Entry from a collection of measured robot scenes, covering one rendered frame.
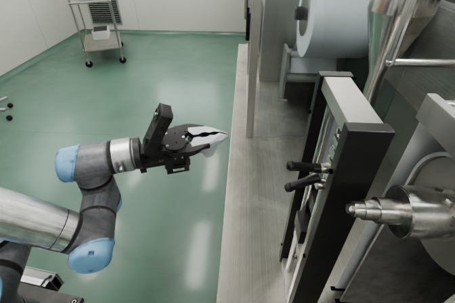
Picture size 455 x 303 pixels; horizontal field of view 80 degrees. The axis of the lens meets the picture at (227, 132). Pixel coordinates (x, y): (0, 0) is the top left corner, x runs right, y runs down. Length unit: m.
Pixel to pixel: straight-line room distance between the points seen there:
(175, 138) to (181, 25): 5.24
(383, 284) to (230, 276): 0.35
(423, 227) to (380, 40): 0.48
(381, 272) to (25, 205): 0.68
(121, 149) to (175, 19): 5.26
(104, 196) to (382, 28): 0.73
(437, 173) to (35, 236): 0.61
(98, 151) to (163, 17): 5.32
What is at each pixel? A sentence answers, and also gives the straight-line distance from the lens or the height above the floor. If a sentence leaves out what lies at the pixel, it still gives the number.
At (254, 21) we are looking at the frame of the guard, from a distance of 0.96.
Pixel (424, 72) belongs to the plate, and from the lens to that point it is 1.08.
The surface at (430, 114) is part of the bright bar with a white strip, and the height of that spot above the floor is 1.44.
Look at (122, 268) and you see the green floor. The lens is 1.91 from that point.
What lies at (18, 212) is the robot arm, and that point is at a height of 1.25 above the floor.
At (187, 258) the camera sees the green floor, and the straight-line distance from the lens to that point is 1.85.
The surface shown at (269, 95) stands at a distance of 1.08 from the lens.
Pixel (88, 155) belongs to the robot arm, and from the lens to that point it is 0.62.
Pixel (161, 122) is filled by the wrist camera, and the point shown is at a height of 1.31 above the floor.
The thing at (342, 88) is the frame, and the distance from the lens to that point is 0.41.
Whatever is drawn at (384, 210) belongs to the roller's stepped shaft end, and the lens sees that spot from 0.38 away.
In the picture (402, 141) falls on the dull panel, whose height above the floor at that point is 1.01.
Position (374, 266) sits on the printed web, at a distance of 0.67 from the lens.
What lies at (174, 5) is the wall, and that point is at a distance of 5.74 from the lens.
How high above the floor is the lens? 1.61
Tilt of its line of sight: 36 degrees down
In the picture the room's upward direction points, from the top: straight up
